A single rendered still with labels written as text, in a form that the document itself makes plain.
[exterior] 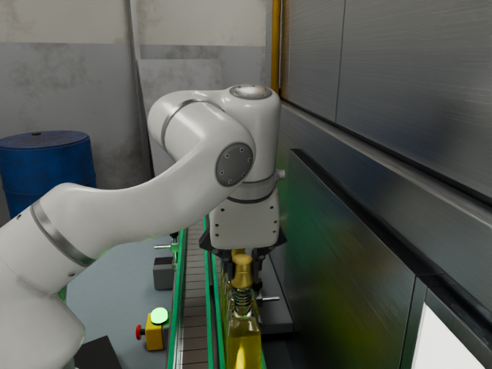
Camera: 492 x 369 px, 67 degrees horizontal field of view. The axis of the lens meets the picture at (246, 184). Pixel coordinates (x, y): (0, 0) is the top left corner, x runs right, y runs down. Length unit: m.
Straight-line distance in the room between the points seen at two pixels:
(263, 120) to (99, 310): 0.99
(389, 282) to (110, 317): 0.99
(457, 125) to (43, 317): 0.41
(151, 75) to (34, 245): 3.18
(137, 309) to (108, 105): 2.54
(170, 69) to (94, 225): 3.26
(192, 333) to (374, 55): 0.72
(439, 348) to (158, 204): 0.26
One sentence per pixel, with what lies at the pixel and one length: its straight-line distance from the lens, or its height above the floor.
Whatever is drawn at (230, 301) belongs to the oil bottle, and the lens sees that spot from 0.69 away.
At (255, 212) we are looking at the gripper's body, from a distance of 0.50.
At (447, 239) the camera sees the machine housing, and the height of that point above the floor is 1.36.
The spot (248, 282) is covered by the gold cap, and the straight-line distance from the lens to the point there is 0.60.
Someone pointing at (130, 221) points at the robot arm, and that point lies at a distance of 0.36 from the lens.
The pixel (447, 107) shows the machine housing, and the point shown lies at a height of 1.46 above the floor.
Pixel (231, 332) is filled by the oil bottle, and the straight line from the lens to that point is 0.65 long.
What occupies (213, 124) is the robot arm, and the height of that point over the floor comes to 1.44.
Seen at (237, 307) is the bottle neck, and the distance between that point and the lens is 0.64.
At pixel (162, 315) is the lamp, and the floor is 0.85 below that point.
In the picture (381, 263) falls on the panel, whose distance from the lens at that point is 0.41.
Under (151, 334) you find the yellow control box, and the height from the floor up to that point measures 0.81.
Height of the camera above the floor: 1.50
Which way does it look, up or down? 19 degrees down
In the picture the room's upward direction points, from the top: straight up
